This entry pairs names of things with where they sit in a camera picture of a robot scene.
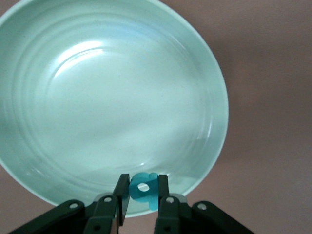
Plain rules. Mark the teal foam digit 6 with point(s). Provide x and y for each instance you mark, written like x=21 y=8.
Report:
x=135 y=189

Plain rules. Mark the mint green plate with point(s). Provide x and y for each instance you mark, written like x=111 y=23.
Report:
x=109 y=97

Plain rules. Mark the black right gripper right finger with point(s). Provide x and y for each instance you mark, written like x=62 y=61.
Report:
x=163 y=195

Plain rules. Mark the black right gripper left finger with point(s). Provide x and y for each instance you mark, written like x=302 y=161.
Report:
x=122 y=195

